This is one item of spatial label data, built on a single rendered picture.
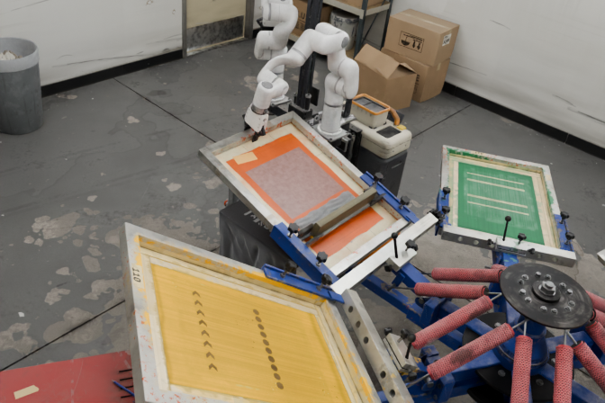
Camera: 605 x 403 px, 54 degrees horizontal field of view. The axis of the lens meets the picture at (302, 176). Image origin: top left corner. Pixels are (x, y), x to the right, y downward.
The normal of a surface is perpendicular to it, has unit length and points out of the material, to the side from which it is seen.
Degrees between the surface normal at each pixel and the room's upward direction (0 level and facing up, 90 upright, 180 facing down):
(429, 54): 90
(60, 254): 0
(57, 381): 0
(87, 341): 0
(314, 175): 16
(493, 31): 90
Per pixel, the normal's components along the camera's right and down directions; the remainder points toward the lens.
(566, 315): 0.11, -0.83
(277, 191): 0.30, -0.67
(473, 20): -0.67, 0.36
